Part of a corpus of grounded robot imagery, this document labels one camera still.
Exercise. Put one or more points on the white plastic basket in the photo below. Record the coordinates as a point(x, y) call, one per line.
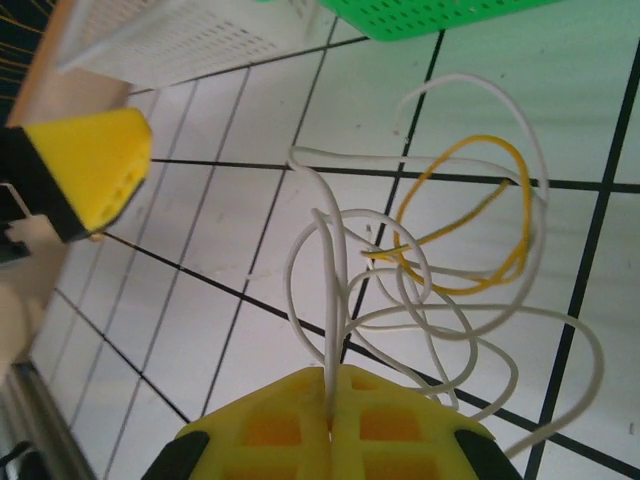
point(200, 45)

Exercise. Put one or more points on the aluminium side rail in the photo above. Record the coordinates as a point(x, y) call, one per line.
point(40, 425)

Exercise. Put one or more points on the green plastic basket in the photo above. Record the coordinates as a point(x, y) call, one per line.
point(400, 20)

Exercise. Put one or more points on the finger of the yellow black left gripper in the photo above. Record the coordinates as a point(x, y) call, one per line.
point(90, 160)

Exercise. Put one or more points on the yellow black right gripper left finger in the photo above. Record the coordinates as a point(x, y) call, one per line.
point(270, 430)

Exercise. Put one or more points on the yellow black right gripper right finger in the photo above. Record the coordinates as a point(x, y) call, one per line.
point(400, 430)

